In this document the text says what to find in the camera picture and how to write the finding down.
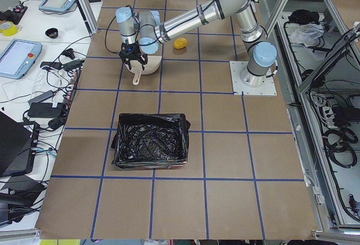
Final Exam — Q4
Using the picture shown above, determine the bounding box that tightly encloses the teach pendant near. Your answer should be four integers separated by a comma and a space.
1, 39, 42, 79

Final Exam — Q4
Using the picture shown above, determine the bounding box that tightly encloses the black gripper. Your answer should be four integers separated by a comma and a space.
119, 42, 148, 71

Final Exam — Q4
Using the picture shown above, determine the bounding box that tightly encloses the teach pendant far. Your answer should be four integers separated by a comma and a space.
38, 0, 75, 14

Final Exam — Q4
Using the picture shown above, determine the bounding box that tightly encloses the orange-brown potato-like lump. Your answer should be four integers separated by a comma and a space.
173, 37, 188, 50

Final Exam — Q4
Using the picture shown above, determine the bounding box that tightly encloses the pink bin with black bag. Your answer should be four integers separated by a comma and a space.
111, 113, 191, 170

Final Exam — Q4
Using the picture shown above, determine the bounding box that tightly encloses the black power adapter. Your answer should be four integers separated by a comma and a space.
28, 102, 65, 118

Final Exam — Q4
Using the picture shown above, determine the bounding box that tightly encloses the beige plastic dustpan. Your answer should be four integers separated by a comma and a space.
130, 55, 162, 85

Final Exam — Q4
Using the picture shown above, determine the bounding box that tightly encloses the black laptop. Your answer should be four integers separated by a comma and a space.
1, 113, 39, 177

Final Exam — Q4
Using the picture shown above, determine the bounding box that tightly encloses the yellow tape roll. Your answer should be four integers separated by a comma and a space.
0, 21, 18, 37

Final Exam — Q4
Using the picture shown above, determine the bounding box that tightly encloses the teach pendant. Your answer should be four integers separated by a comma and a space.
38, 0, 75, 14
1, 39, 42, 79

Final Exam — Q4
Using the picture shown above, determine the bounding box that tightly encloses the aluminium frame post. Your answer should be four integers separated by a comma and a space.
75, 0, 98, 35

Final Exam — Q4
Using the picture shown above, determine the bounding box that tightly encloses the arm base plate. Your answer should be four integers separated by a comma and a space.
229, 61, 277, 96

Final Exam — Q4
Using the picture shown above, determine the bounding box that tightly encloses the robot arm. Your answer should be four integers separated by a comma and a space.
115, 0, 277, 87

